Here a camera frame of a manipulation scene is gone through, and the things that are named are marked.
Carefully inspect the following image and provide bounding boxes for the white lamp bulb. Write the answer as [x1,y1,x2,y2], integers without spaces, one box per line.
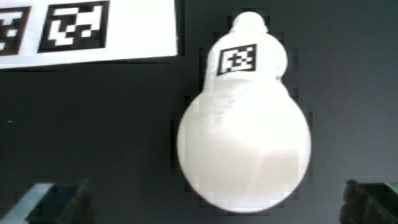
[178,12,312,213]

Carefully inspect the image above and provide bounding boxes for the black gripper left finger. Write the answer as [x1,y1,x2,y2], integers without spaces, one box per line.
[0,180,97,224]

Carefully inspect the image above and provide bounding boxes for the white marker plate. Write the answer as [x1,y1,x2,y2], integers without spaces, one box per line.
[0,0,178,70]

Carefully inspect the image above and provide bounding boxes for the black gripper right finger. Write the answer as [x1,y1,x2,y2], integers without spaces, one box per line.
[345,180,398,224]

